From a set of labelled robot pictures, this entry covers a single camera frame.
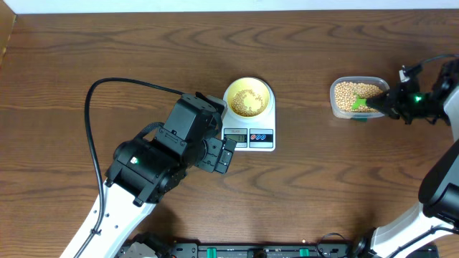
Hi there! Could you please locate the clear plastic soybean container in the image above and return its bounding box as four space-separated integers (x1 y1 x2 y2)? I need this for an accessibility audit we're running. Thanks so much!
330 76 389 120

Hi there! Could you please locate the white digital kitchen scale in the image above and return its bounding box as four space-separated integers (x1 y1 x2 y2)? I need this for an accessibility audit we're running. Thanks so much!
222 88 276 151

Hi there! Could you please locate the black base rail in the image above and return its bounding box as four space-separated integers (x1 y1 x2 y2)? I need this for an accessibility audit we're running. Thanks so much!
118 232 440 258

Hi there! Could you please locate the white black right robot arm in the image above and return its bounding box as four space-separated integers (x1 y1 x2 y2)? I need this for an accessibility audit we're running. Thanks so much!
349 54 458 257

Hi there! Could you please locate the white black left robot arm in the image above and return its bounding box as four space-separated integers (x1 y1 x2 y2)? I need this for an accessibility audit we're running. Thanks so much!
62 93 235 257

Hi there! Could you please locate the green plastic scoop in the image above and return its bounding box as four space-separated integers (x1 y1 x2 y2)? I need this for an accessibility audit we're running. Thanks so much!
351 94 366 111

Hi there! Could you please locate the yellow plastic bowl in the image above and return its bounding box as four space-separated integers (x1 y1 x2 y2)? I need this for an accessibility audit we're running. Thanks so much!
224 77 274 119

